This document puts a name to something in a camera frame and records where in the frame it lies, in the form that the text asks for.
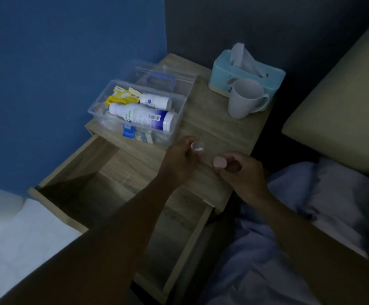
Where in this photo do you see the person's right hand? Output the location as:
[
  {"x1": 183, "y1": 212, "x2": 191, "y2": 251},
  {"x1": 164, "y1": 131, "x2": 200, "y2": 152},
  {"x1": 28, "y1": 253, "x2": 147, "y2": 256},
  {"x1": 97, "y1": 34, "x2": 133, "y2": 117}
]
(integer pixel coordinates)
[{"x1": 214, "y1": 152, "x2": 271, "y2": 205}]

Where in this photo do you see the person's left hand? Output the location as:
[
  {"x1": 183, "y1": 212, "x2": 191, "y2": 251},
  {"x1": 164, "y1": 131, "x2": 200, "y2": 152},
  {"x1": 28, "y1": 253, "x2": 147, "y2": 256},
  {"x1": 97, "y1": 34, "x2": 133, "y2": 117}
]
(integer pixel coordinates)
[{"x1": 158, "y1": 136, "x2": 204, "y2": 188}]

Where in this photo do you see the small clear cream jar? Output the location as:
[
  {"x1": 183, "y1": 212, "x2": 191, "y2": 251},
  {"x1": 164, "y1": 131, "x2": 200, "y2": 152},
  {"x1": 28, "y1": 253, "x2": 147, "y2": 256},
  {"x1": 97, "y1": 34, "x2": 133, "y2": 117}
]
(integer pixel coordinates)
[{"x1": 191, "y1": 140, "x2": 206, "y2": 156}]

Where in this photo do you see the person's left forearm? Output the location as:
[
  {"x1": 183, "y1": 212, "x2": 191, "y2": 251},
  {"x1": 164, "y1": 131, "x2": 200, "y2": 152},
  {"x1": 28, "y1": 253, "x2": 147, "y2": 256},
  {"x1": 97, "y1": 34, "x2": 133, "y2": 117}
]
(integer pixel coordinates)
[{"x1": 0, "y1": 175, "x2": 185, "y2": 305}]

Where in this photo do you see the person's right forearm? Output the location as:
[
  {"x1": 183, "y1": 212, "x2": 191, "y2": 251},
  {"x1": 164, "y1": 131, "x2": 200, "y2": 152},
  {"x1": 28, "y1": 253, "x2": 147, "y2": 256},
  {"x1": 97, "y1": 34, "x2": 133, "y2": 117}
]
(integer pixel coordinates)
[{"x1": 244, "y1": 189, "x2": 369, "y2": 305}]

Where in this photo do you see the wooden nightstand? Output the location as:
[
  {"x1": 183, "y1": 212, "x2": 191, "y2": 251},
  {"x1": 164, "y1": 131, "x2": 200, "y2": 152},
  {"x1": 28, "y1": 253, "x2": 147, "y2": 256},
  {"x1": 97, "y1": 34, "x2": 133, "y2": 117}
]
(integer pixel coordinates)
[{"x1": 85, "y1": 53, "x2": 274, "y2": 305}]

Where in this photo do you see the small beige medicine box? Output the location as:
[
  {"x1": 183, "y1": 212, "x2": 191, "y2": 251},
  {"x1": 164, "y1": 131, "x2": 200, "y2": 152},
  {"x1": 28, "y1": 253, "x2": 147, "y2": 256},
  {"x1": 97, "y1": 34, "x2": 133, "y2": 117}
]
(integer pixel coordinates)
[{"x1": 135, "y1": 129, "x2": 155, "y2": 144}]

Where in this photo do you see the white mug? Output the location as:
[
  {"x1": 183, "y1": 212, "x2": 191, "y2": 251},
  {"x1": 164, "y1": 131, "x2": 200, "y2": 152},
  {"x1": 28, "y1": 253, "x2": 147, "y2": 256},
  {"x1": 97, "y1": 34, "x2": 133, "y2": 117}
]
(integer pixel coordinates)
[{"x1": 228, "y1": 78, "x2": 270, "y2": 120}]

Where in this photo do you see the large white bottle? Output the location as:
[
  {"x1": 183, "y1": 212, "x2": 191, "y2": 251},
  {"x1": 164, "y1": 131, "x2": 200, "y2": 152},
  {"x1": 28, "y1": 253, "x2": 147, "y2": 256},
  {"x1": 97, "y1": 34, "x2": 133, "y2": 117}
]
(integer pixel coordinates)
[{"x1": 108, "y1": 102, "x2": 178, "y2": 133}]

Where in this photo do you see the small white bottle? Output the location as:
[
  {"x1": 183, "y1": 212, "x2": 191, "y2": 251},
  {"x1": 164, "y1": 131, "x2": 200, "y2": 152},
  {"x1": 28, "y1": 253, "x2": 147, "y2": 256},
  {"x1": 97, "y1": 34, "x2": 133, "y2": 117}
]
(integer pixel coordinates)
[{"x1": 139, "y1": 93, "x2": 173, "y2": 111}]

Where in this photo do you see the wooden nightstand drawer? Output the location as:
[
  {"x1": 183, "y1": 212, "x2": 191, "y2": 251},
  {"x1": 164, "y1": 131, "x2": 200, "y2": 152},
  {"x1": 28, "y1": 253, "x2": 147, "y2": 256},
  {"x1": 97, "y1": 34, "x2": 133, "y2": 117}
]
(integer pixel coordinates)
[{"x1": 28, "y1": 134, "x2": 216, "y2": 304}]

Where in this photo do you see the light blue blanket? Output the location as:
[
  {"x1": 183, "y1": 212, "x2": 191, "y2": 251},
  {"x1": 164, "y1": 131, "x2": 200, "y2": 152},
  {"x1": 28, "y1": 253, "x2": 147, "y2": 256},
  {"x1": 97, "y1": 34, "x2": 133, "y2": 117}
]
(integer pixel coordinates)
[{"x1": 200, "y1": 156, "x2": 369, "y2": 305}]

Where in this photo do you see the teal tissue box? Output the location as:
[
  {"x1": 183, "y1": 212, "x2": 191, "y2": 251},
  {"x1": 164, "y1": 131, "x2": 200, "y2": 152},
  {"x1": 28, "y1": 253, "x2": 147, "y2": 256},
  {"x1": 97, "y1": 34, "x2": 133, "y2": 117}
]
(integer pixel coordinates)
[{"x1": 208, "y1": 49, "x2": 286, "y2": 99}]

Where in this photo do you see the yellow medicine packet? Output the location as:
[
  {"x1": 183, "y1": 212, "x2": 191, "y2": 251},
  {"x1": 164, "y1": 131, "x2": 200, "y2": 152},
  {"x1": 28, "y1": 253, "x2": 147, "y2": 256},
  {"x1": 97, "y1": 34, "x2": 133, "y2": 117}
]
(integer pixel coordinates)
[{"x1": 105, "y1": 86, "x2": 141, "y2": 107}]

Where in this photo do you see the clear plastic storage box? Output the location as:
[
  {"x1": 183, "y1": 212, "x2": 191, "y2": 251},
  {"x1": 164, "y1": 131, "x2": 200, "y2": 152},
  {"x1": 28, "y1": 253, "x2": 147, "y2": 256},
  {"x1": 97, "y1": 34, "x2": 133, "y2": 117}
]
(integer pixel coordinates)
[{"x1": 88, "y1": 79, "x2": 188, "y2": 147}]

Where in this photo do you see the white tissue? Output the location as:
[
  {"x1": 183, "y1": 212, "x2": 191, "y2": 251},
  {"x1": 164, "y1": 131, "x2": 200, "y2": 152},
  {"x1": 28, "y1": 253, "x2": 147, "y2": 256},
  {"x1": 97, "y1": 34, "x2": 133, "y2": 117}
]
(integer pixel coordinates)
[{"x1": 230, "y1": 42, "x2": 268, "y2": 78}]

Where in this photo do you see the beige cushion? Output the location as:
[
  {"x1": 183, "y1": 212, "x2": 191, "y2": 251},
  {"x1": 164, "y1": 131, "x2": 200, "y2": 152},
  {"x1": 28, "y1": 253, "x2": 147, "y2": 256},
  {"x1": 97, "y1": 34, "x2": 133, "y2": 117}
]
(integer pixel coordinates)
[{"x1": 281, "y1": 9, "x2": 369, "y2": 179}]

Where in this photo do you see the clear lid with blue handle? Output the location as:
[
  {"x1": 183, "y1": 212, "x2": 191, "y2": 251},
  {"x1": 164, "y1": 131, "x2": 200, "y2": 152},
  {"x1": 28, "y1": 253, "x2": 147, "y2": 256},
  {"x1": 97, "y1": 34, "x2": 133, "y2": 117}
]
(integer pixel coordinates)
[{"x1": 121, "y1": 60, "x2": 198, "y2": 99}]

